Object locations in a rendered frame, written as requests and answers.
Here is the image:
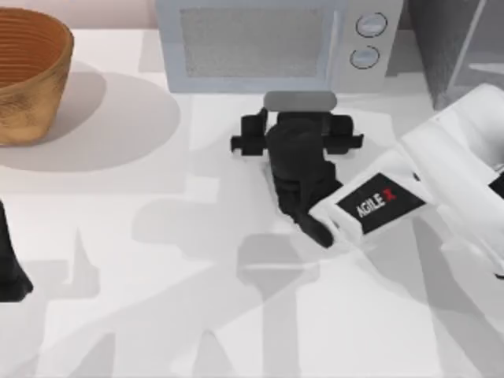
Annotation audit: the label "pale grey rounded box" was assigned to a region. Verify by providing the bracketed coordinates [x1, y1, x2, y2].
[264, 91, 338, 113]

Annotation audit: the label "pale microwave oven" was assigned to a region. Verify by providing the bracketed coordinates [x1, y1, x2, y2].
[154, 0, 405, 95]

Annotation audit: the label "round microwave knob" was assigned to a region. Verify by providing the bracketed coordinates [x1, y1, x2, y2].
[349, 43, 381, 72]
[355, 10, 389, 39]

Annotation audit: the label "microwave oven door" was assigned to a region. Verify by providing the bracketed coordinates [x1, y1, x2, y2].
[155, 0, 348, 94]

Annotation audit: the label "brown woven basket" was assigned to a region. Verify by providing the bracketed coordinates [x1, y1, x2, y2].
[0, 8, 76, 146]

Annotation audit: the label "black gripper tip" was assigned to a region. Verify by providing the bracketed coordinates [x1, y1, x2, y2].
[0, 200, 35, 304]

